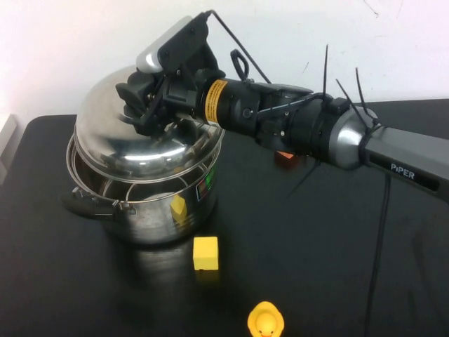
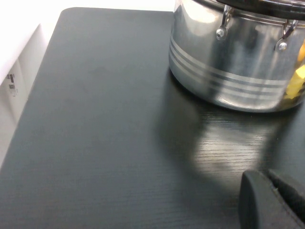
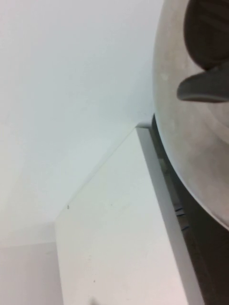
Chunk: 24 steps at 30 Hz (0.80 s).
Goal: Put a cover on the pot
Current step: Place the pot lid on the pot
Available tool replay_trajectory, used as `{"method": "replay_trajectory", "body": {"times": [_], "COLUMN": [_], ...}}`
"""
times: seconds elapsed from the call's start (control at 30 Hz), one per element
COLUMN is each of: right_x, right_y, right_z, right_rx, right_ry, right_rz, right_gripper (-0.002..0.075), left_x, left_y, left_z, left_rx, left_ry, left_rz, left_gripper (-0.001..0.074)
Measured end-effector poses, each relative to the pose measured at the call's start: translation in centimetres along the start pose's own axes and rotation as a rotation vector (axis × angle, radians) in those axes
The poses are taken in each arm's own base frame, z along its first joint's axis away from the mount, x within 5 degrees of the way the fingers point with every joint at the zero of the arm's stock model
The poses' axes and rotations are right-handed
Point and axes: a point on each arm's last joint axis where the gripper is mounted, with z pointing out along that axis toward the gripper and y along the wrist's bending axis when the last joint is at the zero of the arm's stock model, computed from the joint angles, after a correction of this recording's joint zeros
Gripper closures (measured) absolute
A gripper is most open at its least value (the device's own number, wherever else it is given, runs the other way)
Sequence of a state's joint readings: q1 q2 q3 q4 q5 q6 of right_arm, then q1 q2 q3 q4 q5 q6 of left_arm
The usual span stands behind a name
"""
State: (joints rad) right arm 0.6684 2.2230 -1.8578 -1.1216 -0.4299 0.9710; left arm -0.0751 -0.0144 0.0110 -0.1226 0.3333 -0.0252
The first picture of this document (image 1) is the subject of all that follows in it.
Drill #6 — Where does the thin black camera cable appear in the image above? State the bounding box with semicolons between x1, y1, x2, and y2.
205;9;273;85

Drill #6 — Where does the black zip tie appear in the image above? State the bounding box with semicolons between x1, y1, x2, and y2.
286;159;322;199
354;67;383;124
335;79;366;117
323;44;333;103

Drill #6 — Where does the black hanging arm cable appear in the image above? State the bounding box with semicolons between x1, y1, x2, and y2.
363;173;392;337

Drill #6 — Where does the steel lid with black knob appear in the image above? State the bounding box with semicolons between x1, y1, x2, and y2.
74;65;224;183

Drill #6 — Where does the yellow foam block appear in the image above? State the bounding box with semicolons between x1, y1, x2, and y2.
192;235;220;271

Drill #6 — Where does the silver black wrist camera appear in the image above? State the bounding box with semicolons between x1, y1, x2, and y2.
135;12;226;82

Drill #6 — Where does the yellow rubber duck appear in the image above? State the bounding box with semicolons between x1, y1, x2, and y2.
247;300;285;337

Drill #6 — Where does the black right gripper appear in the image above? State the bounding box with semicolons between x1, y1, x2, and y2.
115;65;212;137

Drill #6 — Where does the orange foam block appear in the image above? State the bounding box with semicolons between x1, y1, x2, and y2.
275;150;301;171

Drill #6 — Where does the stainless steel pot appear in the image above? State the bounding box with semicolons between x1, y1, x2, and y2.
61;126;225;246

